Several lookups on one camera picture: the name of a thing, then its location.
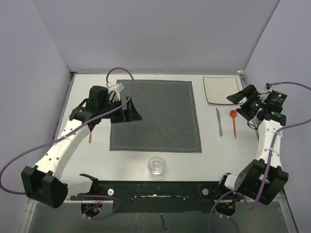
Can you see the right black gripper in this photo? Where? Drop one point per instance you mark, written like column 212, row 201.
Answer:
column 243, row 110

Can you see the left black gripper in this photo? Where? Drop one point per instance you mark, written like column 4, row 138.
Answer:
column 129, row 115

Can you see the white rectangular plate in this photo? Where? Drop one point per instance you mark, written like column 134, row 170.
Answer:
column 217, row 89

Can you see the grey cloth placemat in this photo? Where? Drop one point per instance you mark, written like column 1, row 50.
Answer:
column 169, row 119

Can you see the clear drinking glass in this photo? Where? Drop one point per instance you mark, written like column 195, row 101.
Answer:
column 157, row 166

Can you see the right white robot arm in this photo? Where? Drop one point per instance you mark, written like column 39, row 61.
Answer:
column 264, row 177

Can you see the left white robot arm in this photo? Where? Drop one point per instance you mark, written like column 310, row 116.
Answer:
column 42, row 182

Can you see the orange plastic spoon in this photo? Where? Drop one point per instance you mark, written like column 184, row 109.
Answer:
column 233, row 115

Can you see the silver table knife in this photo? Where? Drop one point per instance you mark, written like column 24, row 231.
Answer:
column 219, row 122

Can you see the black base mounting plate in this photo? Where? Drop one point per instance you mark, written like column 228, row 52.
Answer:
column 156, row 196

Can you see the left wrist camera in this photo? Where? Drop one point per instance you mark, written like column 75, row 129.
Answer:
column 114, row 91

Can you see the aluminium frame rail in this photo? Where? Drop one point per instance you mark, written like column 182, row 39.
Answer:
column 55, row 193

